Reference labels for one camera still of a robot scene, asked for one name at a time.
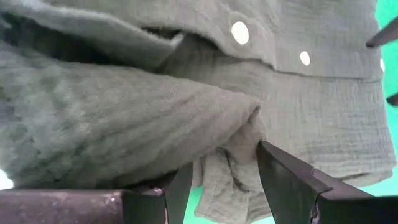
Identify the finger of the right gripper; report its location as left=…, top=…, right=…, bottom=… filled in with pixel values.
left=366, top=17, right=398, bottom=49
left=386, top=92, right=398, bottom=108

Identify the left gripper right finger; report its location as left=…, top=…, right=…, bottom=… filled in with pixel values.
left=256, top=140, right=374, bottom=224

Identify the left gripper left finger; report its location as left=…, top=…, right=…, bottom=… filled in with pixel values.
left=121, top=161, right=195, bottom=224

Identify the dark green garment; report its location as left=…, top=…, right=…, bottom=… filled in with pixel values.
left=0, top=0, right=397, bottom=224

